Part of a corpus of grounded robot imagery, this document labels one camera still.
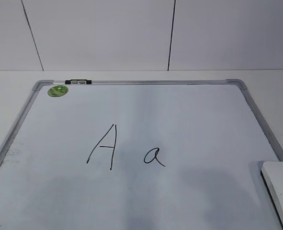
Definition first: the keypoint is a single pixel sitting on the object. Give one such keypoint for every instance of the white eraser with black felt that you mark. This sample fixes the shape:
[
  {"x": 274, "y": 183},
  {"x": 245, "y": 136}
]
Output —
[{"x": 272, "y": 172}]

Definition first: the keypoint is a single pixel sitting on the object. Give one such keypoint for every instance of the black and silver board clip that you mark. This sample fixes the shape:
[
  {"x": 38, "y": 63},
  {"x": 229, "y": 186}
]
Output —
[{"x": 78, "y": 81}]

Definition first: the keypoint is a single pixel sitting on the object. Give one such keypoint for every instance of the round green magnet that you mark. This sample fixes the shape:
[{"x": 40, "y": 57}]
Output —
[{"x": 58, "y": 91}]

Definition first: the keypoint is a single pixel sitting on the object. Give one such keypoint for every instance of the white board with aluminium frame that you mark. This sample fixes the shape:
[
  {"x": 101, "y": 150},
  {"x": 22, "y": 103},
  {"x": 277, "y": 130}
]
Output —
[{"x": 128, "y": 155}]

